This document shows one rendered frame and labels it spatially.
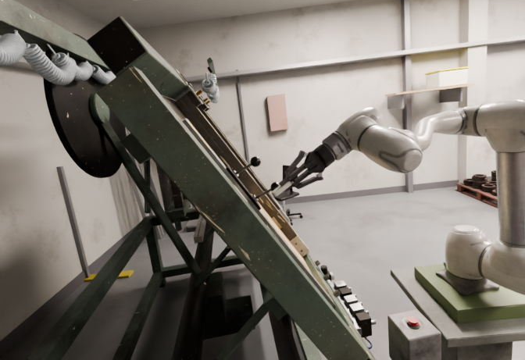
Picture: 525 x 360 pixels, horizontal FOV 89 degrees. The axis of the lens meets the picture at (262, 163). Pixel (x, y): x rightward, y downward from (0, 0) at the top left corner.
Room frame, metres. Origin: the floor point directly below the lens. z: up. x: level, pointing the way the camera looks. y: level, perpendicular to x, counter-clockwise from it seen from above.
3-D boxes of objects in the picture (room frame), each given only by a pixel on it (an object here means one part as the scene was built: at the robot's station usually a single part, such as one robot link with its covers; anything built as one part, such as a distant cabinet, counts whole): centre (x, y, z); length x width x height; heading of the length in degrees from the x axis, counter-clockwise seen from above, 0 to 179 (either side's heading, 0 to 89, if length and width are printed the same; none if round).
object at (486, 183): (4.01, -3.70, 0.20); 1.13 x 0.80 x 0.41; 178
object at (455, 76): (4.42, -3.08, 1.94); 0.46 x 0.38 x 0.26; 88
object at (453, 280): (1.18, -0.90, 0.84); 0.22 x 0.18 x 0.06; 3
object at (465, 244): (1.15, -0.90, 0.98); 0.18 x 0.16 x 0.22; 20
